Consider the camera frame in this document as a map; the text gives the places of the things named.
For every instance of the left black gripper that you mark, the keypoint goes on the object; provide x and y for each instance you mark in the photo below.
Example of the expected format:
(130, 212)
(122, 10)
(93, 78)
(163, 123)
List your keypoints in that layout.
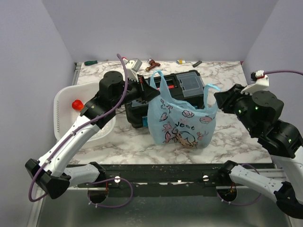
(147, 93)

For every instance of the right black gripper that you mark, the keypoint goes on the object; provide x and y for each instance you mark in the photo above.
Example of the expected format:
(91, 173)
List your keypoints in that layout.
(224, 99)

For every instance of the light blue plastic bag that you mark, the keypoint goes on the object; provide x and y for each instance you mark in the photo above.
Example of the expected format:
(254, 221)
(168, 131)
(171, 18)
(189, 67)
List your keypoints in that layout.
(170, 120)

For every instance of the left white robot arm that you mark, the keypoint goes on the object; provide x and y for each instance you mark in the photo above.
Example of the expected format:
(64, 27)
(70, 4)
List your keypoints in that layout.
(51, 172)

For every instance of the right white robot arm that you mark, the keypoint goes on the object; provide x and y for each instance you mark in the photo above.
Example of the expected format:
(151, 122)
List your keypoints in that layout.
(259, 112)

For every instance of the red fake pear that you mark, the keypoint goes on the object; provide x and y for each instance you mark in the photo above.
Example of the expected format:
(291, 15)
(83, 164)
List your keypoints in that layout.
(77, 105)

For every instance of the brown faucet tap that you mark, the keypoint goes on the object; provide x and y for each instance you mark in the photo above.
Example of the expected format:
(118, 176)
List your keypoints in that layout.
(152, 64)

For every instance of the small black clip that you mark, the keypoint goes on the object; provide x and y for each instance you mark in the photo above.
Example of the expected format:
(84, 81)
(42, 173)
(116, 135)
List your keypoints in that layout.
(197, 63)

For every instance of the yellow white small connector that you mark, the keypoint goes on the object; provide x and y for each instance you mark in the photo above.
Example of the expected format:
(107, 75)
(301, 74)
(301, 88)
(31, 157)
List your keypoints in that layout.
(181, 61)

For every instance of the white plastic basket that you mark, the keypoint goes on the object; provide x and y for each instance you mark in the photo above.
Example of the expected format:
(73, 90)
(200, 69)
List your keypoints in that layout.
(64, 115)

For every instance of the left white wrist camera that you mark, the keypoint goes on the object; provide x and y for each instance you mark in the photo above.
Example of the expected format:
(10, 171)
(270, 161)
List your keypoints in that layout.
(132, 68)

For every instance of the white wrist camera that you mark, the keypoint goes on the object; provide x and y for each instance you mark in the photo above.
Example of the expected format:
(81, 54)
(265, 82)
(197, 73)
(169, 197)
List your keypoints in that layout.
(261, 82)
(132, 68)

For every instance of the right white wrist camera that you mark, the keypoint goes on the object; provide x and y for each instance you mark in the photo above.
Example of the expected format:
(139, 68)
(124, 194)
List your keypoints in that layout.
(261, 82)

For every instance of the green handled screwdriver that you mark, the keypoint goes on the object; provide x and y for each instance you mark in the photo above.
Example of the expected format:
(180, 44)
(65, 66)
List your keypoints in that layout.
(89, 63)

